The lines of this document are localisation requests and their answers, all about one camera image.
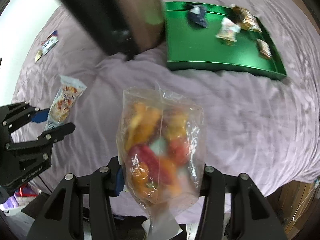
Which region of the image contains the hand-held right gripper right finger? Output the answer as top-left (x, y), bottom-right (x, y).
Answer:
top-left (197, 164), bottom-right (288, 240)

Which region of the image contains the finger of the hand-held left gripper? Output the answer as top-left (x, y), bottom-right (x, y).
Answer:
top-left (0, 102), bottom-right (50, 140)
top-left (4, 122), bottom-right (76, 161)

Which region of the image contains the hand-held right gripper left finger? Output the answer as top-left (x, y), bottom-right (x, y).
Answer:
top-left (26, 156), bottom-right (125, 240)

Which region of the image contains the long white snack packet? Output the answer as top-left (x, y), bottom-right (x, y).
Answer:
top-left (44, 75), bottom-right (87, 132)

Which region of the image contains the clear bag of colourful candies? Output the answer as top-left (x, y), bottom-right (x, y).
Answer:
top-left (116, 81), bottom-right (206, 230)

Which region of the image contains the green metal tray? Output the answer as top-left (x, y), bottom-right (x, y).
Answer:
top-left (162, 1), bottom-right (287, 81)

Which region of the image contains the small brown snack packet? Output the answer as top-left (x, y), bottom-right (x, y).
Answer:
top-left (256, 39), bottom-right (273, 59)

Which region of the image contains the pastel white snack packet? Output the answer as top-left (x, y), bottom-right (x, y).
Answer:
top-left (215, 17), bottom-right (241, 46)

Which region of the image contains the dark blue snack packet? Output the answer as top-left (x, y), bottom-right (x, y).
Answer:
top-left (186, 4), bottom-right (209, 28)

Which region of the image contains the colourful clutter pile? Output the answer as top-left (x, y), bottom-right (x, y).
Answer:
top-left (0, 184), bottom-right (40, 215)

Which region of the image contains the white paper sheet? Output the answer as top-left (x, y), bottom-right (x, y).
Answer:
top-left (141, 217), bottom-right (182, 240)

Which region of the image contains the purple bed sheet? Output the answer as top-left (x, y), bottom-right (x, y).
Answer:
top-left (11, 0), bottom-right (320, 218)

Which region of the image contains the blue white snack packet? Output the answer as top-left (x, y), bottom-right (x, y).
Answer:
top-left (41, 30), bottom-right (59, 55)

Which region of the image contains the black blurred object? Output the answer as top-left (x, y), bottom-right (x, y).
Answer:
top-left (49, 0), bottom-right (137, 61)

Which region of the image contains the brown cylindrical container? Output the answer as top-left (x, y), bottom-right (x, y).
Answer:
top-left (114, 0), bottom-right (166, 54)

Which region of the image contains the white cable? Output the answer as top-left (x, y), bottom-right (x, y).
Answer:
top-left (292, 184), bottom-right (318, 222)

